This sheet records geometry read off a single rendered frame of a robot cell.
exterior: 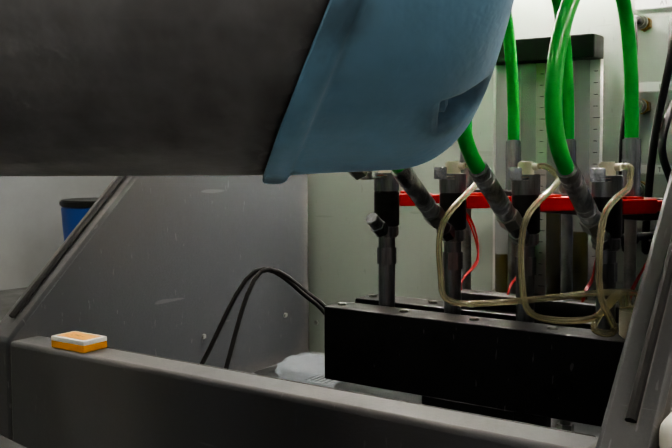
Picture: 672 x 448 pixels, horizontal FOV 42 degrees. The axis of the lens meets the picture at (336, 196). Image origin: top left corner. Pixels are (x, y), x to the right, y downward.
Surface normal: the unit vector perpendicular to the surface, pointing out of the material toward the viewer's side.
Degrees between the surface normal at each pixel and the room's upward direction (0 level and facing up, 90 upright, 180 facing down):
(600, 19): 90
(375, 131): 150
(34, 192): 90
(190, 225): 90
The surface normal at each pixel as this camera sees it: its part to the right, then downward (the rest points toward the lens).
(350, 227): -0.56, 0.04
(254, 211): 0.83, 0.03
